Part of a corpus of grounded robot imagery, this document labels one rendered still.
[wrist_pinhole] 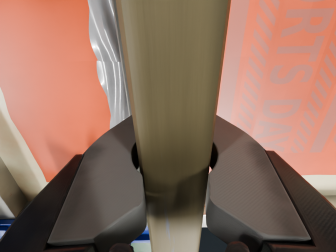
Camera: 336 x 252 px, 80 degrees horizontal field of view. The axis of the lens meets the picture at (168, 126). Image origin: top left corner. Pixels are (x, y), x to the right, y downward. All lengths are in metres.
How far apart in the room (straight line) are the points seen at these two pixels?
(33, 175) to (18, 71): 0.18
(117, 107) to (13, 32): 0.14
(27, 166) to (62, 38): 0.23
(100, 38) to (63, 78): 0.07
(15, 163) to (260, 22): 0.40
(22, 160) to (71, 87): 0.16
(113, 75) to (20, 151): 0.20
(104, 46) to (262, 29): 0.18
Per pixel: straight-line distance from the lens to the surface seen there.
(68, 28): 0.27
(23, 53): 0.30
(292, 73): 0.30
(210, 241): 0.78
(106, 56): 0.26
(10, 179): 0.44
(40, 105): 0.32
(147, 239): 0.40
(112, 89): 0.27
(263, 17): 0.27
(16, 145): 0.39
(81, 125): 0.31
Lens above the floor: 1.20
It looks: 58 degrees down
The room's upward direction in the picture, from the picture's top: 180 degrees clockwise
